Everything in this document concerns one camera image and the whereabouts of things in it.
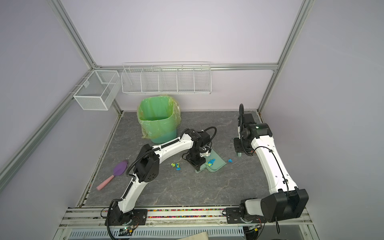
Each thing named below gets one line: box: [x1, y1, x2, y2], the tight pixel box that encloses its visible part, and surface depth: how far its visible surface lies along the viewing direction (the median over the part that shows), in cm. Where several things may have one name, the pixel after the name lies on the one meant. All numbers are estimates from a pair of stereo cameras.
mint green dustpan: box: [195, 148, 227, 174], surface depth 93 cm
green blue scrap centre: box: [170, 162, 181, 171], surface depth 93 cm
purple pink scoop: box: [96, 160, 128, 191], surface depth 93 cm
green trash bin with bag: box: [137, 95, 182, 144], surface depth 95 cm
